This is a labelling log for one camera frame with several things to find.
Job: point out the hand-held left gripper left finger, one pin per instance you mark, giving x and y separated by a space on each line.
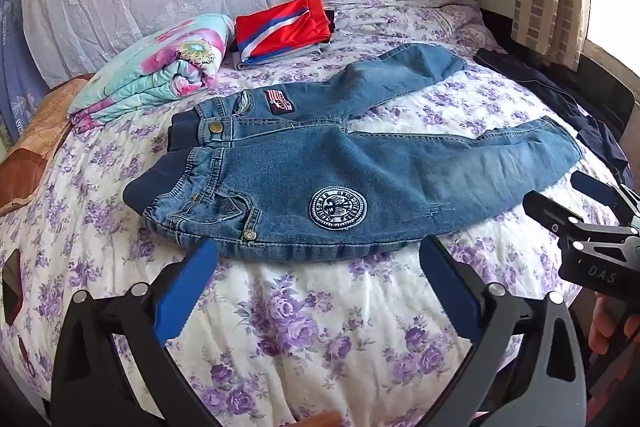
185 294

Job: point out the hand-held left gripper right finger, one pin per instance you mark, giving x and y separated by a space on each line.
447 292

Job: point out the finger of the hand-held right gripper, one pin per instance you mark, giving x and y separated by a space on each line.
595 189
545 209

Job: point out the blue denim pants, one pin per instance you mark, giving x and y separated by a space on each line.
350 167

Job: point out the person's right hand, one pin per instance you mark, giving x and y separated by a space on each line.
607 327

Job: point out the dark navy garment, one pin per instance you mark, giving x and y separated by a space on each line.
545 87

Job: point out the purple floral bed sheet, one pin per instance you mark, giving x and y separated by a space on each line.
310 327

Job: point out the brown pillow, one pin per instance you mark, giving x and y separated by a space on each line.
35 147

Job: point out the folded floral blanket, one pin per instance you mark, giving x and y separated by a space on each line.
150 67

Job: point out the folded grey garment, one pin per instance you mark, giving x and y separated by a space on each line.
260 61

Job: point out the blue patterned cloth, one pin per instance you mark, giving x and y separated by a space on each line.
17 67

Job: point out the folded red striped garment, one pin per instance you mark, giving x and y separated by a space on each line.
280 27

